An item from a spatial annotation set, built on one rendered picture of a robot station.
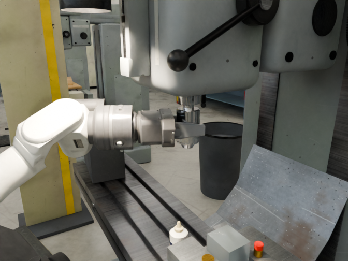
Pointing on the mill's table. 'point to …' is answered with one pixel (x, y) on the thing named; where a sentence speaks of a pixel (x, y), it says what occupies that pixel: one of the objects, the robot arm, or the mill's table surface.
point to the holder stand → (105, 164)
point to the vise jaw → (186, 250)
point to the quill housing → (163, 69)
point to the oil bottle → (177, 233)
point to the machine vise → (267, 250)
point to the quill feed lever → (259, 12)
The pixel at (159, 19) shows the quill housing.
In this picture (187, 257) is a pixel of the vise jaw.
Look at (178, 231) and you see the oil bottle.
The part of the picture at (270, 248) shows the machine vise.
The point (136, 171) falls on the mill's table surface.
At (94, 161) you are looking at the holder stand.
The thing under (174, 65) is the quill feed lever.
